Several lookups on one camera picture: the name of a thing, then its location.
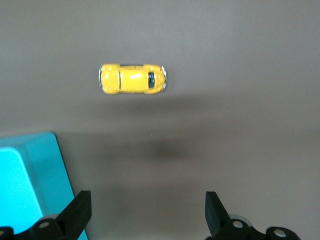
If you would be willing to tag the yellow beetle toy car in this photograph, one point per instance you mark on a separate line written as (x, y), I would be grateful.
(130, 80)

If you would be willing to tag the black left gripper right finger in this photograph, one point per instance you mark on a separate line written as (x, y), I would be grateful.
(225, 225)

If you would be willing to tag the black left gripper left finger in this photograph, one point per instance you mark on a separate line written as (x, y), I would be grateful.
(70, 220)

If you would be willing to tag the brown table cover sheet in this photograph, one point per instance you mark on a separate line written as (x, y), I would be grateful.
(225, 125)

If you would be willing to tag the cyan plastic bin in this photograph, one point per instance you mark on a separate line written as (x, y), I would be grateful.
(37, 162)

